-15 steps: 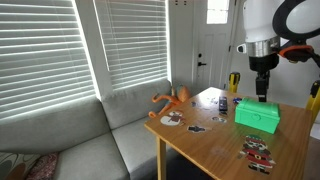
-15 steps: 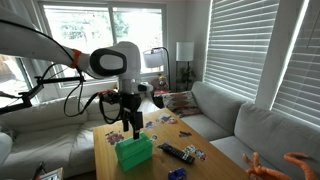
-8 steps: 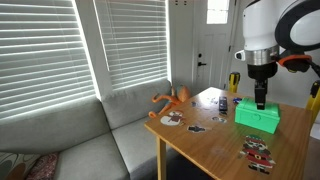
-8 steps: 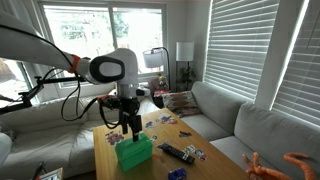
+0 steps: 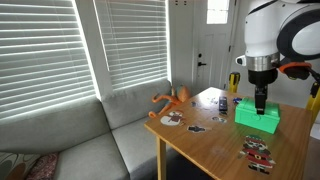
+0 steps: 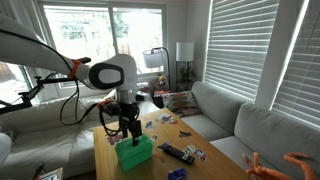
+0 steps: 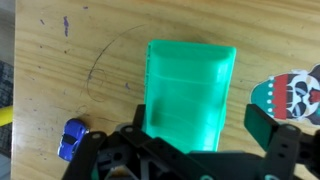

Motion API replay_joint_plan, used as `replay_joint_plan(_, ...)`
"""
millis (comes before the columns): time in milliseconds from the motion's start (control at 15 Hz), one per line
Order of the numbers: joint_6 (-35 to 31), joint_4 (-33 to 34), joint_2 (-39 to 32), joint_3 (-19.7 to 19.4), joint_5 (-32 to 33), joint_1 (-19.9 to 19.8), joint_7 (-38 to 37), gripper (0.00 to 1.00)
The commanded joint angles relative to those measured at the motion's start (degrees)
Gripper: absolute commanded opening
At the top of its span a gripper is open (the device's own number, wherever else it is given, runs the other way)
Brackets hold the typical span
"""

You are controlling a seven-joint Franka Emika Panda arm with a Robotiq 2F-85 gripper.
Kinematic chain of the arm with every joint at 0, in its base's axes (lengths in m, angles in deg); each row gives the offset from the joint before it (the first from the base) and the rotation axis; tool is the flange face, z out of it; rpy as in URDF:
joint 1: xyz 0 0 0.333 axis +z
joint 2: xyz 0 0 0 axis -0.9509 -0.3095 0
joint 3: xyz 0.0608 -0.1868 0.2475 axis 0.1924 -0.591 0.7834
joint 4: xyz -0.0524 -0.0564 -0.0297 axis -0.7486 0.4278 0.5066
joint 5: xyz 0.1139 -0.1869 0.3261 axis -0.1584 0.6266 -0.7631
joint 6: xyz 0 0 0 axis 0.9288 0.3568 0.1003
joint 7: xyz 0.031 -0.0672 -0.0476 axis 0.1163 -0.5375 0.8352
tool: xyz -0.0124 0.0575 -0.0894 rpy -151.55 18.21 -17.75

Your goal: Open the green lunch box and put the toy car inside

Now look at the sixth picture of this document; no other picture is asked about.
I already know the straight floor lamp white shade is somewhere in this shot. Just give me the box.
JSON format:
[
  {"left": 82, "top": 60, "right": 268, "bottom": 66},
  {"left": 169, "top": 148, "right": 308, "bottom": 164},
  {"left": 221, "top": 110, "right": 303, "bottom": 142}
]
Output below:
[{"left": 175, "top": 41, "right": 195, "bottom": 93}]

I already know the flat silver-edged device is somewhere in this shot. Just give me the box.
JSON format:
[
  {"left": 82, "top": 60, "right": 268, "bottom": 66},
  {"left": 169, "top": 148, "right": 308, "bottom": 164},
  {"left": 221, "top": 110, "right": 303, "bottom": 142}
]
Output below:
[{"left": 33, "top": 161, "right": 64, "bottom": 180}]

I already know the green plastic lunch box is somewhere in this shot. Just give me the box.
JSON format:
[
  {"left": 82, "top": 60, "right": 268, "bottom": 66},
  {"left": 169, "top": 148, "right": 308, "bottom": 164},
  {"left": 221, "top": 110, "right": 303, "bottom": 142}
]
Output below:
[{"left": 114, "top": 133, "right": 154, "bottom": 173}]

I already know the small dark blue sticker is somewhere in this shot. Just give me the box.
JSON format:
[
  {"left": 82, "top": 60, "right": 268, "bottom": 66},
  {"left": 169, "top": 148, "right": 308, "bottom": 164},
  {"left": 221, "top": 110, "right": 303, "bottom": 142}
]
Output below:
[{"left": 178, "top": 130, "right": 193, "bottom": 139}]

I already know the green white sticker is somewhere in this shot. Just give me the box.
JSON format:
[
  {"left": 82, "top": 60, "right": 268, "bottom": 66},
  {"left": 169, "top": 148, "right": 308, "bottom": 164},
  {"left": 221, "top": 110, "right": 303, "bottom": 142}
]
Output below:
[{"left": 182, "top": 144, "right": 197, "bottom": 155}]

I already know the snowman sticker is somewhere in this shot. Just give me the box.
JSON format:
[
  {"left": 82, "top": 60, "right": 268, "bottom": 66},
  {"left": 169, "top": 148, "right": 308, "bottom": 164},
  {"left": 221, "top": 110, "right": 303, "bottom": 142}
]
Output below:
[{"left": 155, "top": 113, "right": 178, "bottom": 125}]

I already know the black TV remote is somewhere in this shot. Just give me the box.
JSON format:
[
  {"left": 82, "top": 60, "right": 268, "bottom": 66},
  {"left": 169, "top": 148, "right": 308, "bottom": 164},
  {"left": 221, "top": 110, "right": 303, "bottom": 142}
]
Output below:
[{"left": 159, "top": 142, "right": 196, "bottom": 165}]

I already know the blue toy car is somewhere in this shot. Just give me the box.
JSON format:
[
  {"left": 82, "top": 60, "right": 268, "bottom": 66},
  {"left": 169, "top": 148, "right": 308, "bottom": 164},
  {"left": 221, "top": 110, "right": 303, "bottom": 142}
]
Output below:
[{"left": 167, "top": 167, "right": 188, "bottom": 180}]

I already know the grey sectional sofa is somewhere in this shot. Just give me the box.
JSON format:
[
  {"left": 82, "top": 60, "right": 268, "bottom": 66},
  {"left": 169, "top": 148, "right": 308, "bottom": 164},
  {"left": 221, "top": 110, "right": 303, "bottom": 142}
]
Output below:
[{"left": 179, "top": 80, "right": 320, "bottom": 180}]

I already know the large glass window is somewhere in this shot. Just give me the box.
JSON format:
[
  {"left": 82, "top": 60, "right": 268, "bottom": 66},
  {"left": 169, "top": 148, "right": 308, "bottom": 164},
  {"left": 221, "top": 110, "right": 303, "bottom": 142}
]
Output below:
[{"left": 36, "top": 1, "right": 168, "bottom": 98}]

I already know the small plush toy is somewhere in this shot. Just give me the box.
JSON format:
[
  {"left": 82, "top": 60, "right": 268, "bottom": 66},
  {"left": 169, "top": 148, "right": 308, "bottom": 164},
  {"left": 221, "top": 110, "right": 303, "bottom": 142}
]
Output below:
[{"left": 153, "top": 74, "right": 169, "bottom": 93}]

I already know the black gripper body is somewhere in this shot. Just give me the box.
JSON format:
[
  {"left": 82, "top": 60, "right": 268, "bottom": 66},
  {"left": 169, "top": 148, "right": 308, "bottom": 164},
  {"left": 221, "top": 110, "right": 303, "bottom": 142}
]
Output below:
[{"left": 117, "top": 102, "right": 143, "bottom": 124}]

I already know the cream white sofa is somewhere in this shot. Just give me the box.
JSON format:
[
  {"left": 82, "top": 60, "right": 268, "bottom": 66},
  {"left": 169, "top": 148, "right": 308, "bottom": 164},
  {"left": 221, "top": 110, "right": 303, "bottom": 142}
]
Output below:
[{"left": 0, "top": 96, "right": 161, "bottom": 179}]

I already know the red black white sticker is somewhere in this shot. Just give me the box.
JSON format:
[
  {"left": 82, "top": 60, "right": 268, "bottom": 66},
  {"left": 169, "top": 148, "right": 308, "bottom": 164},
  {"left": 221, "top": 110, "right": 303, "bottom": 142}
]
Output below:
[{"left": 194, "top": 148, "right": 208, "bottom": 162}]

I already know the Santa Claus sticker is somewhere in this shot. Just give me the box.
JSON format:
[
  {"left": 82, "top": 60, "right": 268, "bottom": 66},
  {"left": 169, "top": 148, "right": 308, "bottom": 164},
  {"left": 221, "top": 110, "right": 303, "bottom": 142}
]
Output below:
[{"left": 105, "top": 132, "right": 125, "bottom": 146}]

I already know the orange plush octopus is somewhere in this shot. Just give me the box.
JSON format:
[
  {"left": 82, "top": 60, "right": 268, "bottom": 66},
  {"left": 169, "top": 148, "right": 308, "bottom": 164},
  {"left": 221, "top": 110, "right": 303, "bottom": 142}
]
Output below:
[{"left": 241, "top": 151, "right": 318, "bottom": 180}]

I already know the arc floor lamp white shade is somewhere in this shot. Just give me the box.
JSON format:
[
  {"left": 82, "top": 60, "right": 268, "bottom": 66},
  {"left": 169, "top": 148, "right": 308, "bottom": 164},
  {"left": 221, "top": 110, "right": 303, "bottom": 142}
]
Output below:
[{"left": 142, "top": 46, "right": 172, "bottom": 93}]

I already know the oval patterned throw pillow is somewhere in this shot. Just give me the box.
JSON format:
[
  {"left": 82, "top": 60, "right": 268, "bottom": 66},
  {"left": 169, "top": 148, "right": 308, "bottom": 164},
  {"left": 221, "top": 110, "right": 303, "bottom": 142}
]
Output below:
[{"left": 162, "top": 90, "right": 203, "bottom": 118}]

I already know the black bicycle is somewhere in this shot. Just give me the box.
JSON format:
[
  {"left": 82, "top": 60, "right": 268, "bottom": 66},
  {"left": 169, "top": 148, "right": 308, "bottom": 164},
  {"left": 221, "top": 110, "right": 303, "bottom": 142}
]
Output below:
[{"left": 0, "top": 56, "right": 93, "bottom": 116}]

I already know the white window blind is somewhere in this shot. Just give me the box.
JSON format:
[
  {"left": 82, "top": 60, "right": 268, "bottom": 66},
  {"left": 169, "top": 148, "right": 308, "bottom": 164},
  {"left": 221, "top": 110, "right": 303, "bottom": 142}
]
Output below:
[
  {"left": 204, "top": 0, "right": 280, "bottom": 101},
  {"left": 271, "top": 0, "right": 320, "bottom": 126}
]

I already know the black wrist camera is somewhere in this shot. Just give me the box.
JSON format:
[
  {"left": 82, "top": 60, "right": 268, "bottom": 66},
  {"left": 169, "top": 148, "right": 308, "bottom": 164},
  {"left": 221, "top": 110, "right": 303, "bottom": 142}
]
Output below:
[{"left": 99, "top": 100, "right": 122, "bottom": 117}]

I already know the green potted plant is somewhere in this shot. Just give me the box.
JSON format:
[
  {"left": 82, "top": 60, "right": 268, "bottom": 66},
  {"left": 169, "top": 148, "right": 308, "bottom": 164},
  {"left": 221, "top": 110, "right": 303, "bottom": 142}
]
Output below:
[{"left": 178, "top": 64, "right": 198, "bottom": 91}]

